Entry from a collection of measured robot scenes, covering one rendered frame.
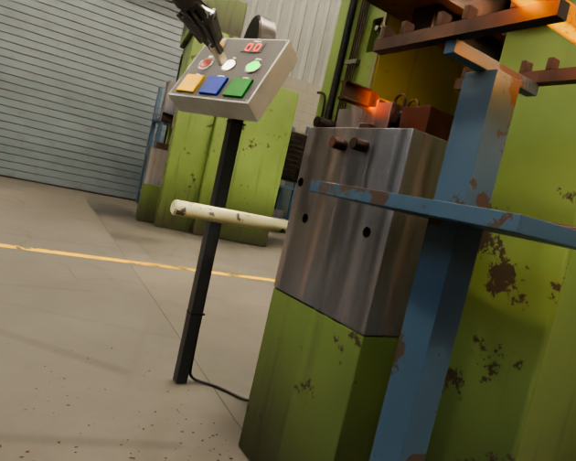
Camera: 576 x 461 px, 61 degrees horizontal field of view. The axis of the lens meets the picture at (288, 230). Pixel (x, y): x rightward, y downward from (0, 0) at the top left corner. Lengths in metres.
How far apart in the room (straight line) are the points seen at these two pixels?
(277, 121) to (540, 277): 5.31
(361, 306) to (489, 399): 0.31
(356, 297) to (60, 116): 8.15
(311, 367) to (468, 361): 0.35
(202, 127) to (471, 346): 5.20
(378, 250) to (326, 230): 0.19
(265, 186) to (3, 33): 4.93
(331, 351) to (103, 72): 8.23
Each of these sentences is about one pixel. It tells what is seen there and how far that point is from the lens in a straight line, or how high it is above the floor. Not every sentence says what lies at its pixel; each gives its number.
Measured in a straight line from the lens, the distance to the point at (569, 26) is 0.76.
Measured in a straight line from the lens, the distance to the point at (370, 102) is 1.24.
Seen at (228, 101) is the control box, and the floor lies 0.96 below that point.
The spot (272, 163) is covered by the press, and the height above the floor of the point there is 1.05.
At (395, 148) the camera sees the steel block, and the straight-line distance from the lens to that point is 1.07.
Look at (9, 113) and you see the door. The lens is 8.98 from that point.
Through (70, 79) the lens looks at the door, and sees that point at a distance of 9.03.
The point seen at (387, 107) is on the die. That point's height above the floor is 0.98.
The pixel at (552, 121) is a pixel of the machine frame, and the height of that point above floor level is 0.98.
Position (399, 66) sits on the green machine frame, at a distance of 1.59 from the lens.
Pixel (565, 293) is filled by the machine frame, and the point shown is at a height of 0.66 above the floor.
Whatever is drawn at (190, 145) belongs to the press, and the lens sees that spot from 6.01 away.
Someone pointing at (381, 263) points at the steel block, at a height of 0.63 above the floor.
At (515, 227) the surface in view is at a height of 0.75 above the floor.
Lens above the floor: 0.73
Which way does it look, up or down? 4 degrees down
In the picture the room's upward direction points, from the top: 13 degrees clockwise
